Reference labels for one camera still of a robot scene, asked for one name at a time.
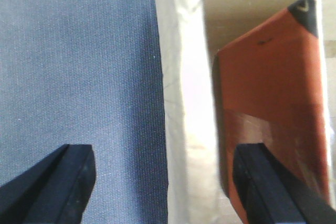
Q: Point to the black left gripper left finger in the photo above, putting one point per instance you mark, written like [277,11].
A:
[55,190]

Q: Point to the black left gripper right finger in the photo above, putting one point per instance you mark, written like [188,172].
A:
[269,193]

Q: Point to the cardboard box red print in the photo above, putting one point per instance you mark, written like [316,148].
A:
[244,72]

